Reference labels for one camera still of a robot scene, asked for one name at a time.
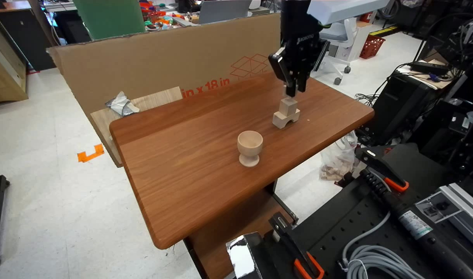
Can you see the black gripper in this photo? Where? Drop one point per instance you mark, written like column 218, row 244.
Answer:
column 298, row 56

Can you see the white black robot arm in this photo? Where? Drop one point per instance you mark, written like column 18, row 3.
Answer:
column 339, row 9

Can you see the wooden cube block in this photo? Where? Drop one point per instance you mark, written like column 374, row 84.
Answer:
column 287, row 107

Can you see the wooden arch block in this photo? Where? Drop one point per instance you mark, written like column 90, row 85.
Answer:
column 283, row 120

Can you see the grey office chair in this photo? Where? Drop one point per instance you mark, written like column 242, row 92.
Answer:
column 345, row 36

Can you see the red basket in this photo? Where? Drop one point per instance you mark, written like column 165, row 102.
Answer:
column 373, row 47

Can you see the crumpled plastic bag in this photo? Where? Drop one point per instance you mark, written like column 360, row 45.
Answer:
column 342, row 157

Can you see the black equipment cart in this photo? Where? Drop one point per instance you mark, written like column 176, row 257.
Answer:
column 401, row 101

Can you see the large cardboard sheet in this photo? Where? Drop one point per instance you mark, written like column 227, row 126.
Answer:
column 159, row 62

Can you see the crumpled grey paper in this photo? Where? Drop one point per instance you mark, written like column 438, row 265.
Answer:
column 121, row 104

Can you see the shiny metal plate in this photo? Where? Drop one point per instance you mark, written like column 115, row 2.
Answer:
column 241, row 256

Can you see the black cylinder white label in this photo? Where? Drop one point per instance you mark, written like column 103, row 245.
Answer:
column 416, row 225

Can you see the green board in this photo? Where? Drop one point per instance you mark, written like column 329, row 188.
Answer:
column 109, row 17

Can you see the light wooden cabinet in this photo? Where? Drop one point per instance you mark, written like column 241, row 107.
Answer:
column 4, row 67

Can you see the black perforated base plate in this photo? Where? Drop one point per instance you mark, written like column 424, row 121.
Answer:
column 345, row 222

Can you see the brown table pedestal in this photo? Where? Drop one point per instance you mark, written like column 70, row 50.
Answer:
column 236, row 226

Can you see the aluminium extrusion rail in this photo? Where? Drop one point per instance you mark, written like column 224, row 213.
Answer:
column 466, row 214

